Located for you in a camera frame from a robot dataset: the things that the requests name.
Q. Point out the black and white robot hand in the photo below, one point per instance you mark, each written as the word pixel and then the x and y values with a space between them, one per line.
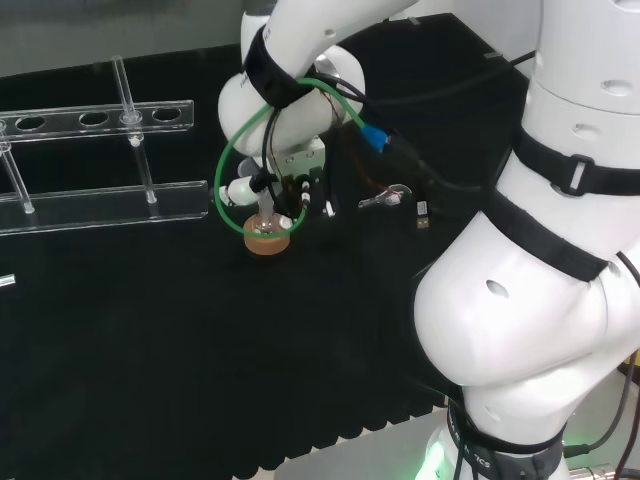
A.
pixel 305 160

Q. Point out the clear plastic funnel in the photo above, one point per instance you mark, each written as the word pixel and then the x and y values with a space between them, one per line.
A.
pixel 266 207

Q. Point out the clear glass round-bottom flask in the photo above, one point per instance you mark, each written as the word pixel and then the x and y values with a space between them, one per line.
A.
pixel 262 227

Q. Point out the clear glass weighing funnel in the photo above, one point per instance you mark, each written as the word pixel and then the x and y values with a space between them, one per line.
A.
pixel 397 190

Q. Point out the clear acrylic funnel stand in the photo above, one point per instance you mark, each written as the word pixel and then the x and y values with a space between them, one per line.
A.
pixel 100 205

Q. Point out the clear tape strip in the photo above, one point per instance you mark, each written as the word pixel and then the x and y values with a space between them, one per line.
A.
pixel 493 54

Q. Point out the small white label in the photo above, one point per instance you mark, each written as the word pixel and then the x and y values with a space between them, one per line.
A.
pixel 7 280

